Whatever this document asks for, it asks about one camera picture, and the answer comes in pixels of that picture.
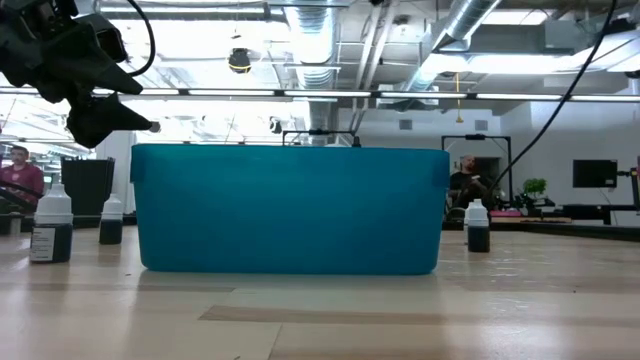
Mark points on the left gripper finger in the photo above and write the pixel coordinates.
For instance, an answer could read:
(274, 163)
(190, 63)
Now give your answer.
(85, 65)
(100, 122)

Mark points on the white column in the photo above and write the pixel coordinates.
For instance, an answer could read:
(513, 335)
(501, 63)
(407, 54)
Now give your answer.
(122, 165)

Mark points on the small dark ceiling dome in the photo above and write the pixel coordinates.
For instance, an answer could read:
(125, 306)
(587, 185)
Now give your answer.
(155, 127)

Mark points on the black box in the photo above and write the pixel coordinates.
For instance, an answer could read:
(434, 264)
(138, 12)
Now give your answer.
(87, 187)

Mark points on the person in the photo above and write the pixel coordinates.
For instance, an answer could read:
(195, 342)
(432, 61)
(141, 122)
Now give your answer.
(465, 187)
(22, 180)

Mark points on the small white-capped dropper bottle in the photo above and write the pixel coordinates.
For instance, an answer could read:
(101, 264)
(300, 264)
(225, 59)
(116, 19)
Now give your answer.
(466, 220)
(478, 240)
(51, 240)
(111, 232)

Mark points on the round black hanging fixture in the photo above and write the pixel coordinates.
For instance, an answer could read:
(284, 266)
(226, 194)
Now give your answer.
(239, 60)

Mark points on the blue plastic bin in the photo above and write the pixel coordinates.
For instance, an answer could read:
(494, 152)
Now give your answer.
(290, 210)

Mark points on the long ceiling light strip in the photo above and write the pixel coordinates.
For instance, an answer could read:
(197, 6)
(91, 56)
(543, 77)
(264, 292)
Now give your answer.
(325, 93)

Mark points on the green potted plant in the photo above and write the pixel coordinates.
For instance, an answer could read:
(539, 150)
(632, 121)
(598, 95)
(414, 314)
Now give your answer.
(535, 186)

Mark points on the black background bench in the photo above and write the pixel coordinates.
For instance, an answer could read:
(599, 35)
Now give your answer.
(585, 207)

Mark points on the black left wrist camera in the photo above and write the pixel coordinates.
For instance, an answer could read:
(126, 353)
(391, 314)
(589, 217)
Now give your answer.
(112, 35)

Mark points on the silver ventilation duct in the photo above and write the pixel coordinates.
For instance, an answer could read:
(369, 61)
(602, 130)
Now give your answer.
(312, 45)
(465, 20)

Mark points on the black wall monitor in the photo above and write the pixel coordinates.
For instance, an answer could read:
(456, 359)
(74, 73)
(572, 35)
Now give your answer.
(595, 174)

